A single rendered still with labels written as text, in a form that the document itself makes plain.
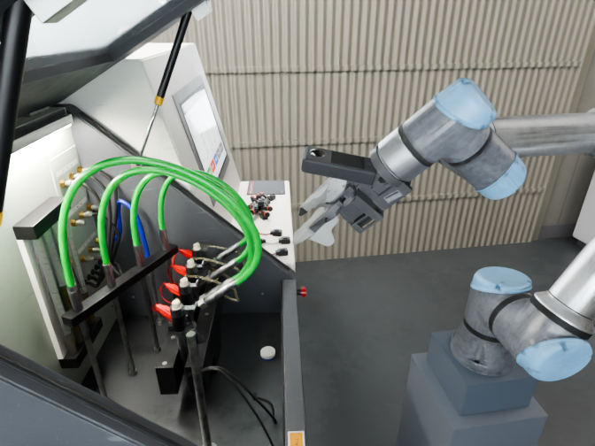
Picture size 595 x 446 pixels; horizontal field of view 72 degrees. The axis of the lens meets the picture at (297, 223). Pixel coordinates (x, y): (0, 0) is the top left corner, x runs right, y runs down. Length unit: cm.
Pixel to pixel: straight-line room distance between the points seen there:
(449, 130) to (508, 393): 72
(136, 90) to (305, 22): 166
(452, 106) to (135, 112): 78
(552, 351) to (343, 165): 51
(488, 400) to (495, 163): 64
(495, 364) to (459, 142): 61
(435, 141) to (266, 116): 211
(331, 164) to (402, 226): 257
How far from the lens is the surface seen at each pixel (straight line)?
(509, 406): 118
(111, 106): 114
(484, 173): 65
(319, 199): 72
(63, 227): 87
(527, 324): 92
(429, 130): 59
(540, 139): 85
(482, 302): 100
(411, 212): 316
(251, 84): 261
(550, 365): 92
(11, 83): 43
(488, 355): 107
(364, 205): 65
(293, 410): 88
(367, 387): 221
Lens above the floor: 164
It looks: 27 degrees down
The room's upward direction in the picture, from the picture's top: straight up
